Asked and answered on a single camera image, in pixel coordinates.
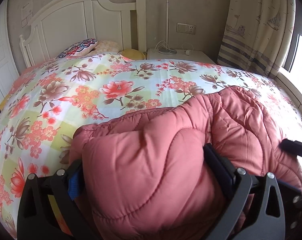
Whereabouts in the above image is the pink quilted comforter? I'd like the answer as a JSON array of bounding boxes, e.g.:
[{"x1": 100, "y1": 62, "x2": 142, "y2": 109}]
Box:
[{"x1": 69, "y1": 86, "x2": 302, "y2": 239}]

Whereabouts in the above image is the wall power socket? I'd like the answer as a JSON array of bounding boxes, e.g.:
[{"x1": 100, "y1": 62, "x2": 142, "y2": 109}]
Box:
[{"x1": 176, "y1": 23, "x2": 196, "y2": 35}]

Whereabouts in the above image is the floral bed sheet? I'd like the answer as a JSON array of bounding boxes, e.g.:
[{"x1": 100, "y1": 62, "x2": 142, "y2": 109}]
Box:
[{"x1": 0, "y1": 53, "x2": 302, "y2": 239}]

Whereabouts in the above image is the yellow pillow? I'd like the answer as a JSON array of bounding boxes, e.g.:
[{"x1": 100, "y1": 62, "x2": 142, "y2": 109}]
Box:
[{"x1": 120, "y1": 49, "x2": 146, "y2": 60}]

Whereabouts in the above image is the white bedside table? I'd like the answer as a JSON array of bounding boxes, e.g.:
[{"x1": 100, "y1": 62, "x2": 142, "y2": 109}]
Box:
[{"x1": 147, "y1": 48, "x2": 216, "y2": 64}]

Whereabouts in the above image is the colourful patterned cushion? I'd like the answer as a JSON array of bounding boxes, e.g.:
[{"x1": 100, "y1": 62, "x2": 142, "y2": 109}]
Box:
[{"x1": 56, "y1": 38, "x2": 98, "y2": 59}]

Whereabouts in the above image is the white wooden headboard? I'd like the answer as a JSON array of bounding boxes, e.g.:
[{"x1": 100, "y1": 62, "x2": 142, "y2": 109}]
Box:
[{"x1": 20, "y1": 0, "x2": 147, "y2": 67}]

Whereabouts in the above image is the pale peach pillow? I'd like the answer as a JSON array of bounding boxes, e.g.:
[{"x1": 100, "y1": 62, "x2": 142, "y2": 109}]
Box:
[{"x1": 88, "y1": 40, "x2": 120, "y2": 56}]

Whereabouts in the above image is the white wardrobe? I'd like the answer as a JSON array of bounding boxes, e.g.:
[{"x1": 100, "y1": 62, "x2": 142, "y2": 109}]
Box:
[{"x1": 0, "y1": 0, "x2": 19, "y2": 100}]

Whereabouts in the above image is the silver lamp pole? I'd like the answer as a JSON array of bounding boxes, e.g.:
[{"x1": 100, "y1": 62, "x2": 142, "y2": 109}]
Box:
[{"x1": 158, "y1": 0, "x2": 177, "y2": 55}]

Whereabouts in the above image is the cream patterned curtain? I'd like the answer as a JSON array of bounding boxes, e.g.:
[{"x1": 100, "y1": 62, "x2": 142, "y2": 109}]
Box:
[{"x1": 217, "y1": 0, "x2": 296, "y2": 78}]

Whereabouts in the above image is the white cable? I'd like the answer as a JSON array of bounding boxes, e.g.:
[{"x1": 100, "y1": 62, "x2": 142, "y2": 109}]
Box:
[{"x1": 154, "y1": 39, "x2": 193, "y2": 55}]

